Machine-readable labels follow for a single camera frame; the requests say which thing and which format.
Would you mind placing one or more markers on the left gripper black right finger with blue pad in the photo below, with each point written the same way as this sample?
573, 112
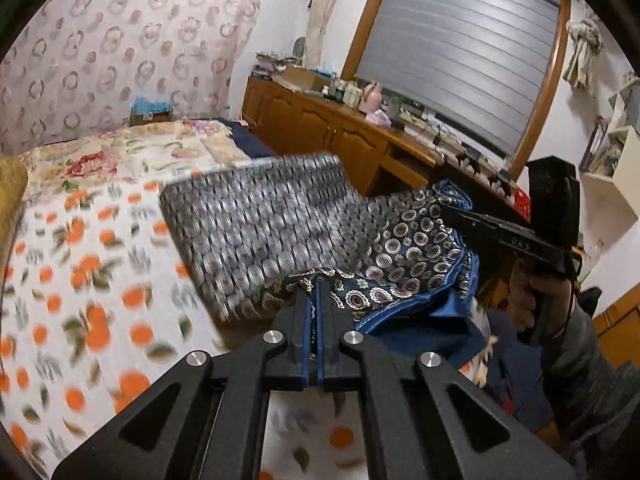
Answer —
421, 419

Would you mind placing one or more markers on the grey zebra window blind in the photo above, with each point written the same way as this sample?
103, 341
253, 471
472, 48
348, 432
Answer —
478, 63

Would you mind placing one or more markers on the blue topped box behind bed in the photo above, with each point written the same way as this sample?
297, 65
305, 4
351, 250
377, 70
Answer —
143, 111

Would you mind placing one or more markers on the grey sleeved right forearm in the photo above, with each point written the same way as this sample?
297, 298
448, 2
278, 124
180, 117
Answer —
595, 405

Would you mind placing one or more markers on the white wall shelf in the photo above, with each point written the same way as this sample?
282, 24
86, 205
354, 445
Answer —
612, 166

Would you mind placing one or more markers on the hanging beige cloth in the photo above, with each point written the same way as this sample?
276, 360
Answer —
588, 45

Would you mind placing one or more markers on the navy patterned satin pajama top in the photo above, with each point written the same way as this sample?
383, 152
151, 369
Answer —
253, 237

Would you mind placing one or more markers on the person's right hand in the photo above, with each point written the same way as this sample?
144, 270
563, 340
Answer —
534, 300

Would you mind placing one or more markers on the orange print white bedsheet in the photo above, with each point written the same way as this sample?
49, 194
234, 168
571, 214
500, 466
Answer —
96, 305

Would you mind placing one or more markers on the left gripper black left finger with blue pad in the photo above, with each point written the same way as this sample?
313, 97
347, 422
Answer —
206, 417

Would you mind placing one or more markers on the long wooden sideboard cabinet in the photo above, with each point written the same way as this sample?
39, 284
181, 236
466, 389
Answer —
377, 160

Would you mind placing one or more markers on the pink circle patterned curtain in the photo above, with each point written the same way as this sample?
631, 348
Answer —
80, 66

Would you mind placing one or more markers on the beige tied side curtain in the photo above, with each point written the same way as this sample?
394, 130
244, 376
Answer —
319, 16

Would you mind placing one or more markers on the floral quilt on bed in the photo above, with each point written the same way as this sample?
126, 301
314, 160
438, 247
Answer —
131, 154

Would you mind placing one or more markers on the cardboard box on cabinet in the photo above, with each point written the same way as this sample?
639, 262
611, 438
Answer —
302, 79

